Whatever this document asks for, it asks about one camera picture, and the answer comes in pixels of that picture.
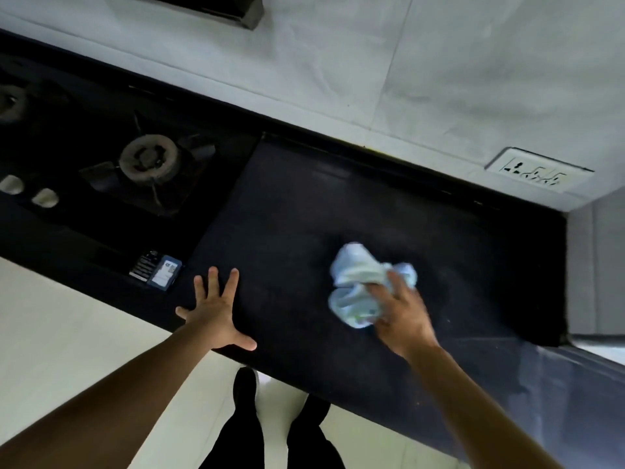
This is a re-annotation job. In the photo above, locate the person's right hand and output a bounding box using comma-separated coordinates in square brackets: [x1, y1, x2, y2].
[368, 270, 441, 360]

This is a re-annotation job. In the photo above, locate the person's left hand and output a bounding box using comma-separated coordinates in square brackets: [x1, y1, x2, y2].
[175, 266, 258, 351]

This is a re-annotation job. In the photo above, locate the person's left leg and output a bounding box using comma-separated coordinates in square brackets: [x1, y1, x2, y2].
[198, 367, 267, 469]

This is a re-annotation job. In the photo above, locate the blue label sticker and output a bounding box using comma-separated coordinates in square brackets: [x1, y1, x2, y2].
[146, 255, 183, 291]

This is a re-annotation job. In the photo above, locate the black label sticker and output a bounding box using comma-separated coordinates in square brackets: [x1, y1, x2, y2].
[129, 250, 162, 284]

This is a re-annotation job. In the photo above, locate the black pan support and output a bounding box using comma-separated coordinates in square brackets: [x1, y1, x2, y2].
[79, 111, 217, 218]

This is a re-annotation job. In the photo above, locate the person's left forearm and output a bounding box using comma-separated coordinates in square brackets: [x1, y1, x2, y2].
[0, 329, 223, 469]

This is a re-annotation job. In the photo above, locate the person's right leg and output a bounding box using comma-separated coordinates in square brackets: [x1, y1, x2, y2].
[286, 394, 347, 469]

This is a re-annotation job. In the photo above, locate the black range hood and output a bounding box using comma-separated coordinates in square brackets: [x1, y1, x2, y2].
[122, 0, 265, 31]

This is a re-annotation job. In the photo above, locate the white wall socket plate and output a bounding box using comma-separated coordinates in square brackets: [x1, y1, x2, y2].
[484, 147, 595, 194]

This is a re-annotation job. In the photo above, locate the light blue cleaning cloth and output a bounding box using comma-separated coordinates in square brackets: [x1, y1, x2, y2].
[328, 242, 419, 331]

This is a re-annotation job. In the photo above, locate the person's right forearm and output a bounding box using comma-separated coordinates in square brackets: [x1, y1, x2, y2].
[404, 343, 567, 469]

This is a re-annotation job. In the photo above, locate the person's leg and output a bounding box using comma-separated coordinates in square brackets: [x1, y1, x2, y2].
[286, 394, 347, 469]
[198, 367, 267, 469]

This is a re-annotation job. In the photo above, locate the black glass gas stove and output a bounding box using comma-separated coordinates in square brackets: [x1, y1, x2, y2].
[0, 46, 260, 292]

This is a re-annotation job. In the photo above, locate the round gas burner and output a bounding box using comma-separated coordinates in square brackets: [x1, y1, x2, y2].
[119, 134, 179, 181]

